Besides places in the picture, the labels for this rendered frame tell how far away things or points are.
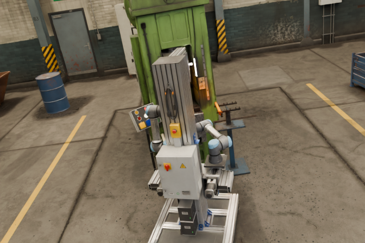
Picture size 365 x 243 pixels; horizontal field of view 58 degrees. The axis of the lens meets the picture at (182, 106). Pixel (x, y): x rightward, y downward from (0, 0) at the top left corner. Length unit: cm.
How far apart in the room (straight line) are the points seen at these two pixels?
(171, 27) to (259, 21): 634
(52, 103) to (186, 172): 586
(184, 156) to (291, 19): 823
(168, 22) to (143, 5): 38
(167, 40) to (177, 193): 204
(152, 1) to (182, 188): 228
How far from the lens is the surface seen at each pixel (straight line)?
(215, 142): 345
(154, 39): 431
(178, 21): 433
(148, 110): 351
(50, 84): 832
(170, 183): 315
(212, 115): 478
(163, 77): 288
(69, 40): 1075
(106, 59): 1058
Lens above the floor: 275
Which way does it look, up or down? 22 degrees down
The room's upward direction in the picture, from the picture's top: 9 degrees counter-clockwise
